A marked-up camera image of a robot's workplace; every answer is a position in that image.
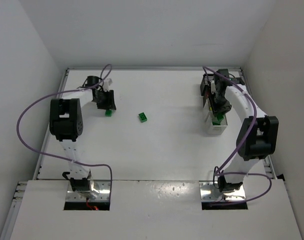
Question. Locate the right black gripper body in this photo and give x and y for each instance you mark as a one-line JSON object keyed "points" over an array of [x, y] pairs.
{"points": [[221, 109]]}

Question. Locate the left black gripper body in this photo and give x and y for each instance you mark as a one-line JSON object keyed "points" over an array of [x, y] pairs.
{"points": [[106, 102]]}

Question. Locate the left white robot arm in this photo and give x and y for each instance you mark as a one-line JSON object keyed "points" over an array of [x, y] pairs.
{"points": [[66, 124]]}

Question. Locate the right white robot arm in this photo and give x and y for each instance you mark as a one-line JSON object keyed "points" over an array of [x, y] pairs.
{"points": [[257, 135]]}

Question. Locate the white mesh container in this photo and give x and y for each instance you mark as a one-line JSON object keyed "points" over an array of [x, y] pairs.
{"points": [[215, 127], [207, 110]]}

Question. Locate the near white mesh container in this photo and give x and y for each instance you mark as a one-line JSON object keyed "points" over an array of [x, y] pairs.
{"points": [[215, 127]]}

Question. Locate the far black mesh container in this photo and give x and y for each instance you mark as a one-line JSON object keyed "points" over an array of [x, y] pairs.
{"points": [[206, 78]]}

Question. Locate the right aluminium frame rail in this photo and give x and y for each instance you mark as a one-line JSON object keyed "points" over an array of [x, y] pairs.
{"points": [[267, 162]]}

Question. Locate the aluminium frame rail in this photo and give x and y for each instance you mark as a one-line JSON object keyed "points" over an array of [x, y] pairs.
{"points": [[267, 162], [17, 196]]}

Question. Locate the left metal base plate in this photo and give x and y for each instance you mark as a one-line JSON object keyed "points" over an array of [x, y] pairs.
{"points": [[99, 191]]}

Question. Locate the metal base plate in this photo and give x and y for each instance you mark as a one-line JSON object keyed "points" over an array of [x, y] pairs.
{"points": [[99, 191], [211, 194]]}

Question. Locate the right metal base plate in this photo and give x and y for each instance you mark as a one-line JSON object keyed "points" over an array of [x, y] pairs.
{"points": [[211, 194]]}

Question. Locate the left aluminium frame rail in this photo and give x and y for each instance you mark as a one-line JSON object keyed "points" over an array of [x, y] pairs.
{"points": [[17, 196]]}

